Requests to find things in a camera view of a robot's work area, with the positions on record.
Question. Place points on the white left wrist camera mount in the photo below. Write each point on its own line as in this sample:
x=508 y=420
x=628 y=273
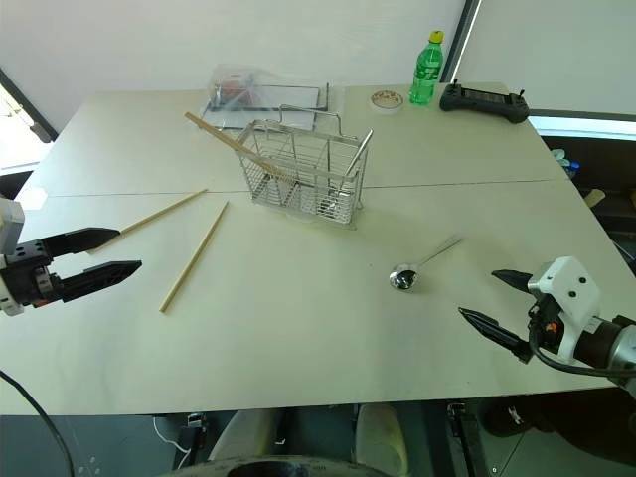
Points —
x=10 y=223

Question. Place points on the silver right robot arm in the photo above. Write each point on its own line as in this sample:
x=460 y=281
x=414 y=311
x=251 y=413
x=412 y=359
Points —
x=616 y=348

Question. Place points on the green plastic bottle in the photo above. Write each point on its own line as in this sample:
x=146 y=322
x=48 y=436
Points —
x=426 y=69

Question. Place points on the dark rounded robot body shape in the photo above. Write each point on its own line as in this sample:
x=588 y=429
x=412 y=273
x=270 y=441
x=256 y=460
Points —
x=298 y=469

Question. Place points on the clear plastic bag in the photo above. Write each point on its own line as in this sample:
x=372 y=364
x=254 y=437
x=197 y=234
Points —
x=238 y=87

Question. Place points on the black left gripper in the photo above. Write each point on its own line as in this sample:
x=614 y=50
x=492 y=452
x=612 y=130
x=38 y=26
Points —
x=30 y=278

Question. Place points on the white rounded shape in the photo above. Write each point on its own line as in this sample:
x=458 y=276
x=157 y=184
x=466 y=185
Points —
x=380 y=437
x=241 y=437

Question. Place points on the black window frame post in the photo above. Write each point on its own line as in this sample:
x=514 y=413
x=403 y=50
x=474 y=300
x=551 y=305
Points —
x=462 y=40

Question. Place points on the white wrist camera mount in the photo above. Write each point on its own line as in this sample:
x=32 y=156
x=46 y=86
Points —
x=571 y=288
x=10 y=223

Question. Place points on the wooden chopstick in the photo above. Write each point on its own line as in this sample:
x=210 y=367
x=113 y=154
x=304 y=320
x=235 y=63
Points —
x=218 y=131
x=159 y=213
x=223 y=138
x=194 y=258

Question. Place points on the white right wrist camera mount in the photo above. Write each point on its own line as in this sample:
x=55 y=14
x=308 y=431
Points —
x=571 y=288

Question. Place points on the metal spoon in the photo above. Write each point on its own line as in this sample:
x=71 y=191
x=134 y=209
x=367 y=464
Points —
x=362 y=149
x=405 y=279

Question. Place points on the black handheld controller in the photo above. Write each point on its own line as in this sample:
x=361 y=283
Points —
x=484 y=102

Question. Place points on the black shoe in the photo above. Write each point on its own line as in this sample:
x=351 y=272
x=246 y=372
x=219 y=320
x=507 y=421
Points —
x=504 y=420

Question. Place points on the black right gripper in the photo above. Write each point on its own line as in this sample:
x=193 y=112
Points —
x=545 y=323

